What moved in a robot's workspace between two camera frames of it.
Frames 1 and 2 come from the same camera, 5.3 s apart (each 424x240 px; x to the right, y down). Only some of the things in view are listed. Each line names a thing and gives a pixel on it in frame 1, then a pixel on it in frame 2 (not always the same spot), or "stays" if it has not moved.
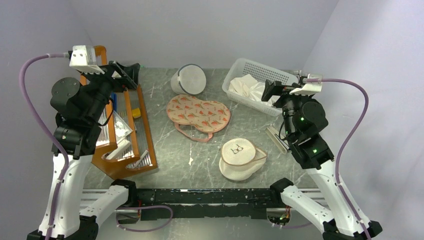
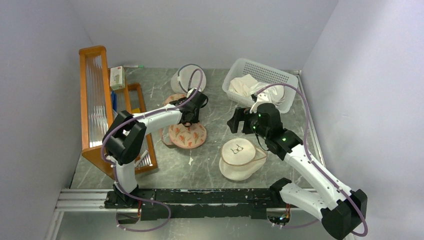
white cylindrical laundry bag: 190,79 stays
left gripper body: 116,84 -> 195,119
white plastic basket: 259,71 stays
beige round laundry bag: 240,159 stays
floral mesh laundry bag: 197,120 -> 180,136
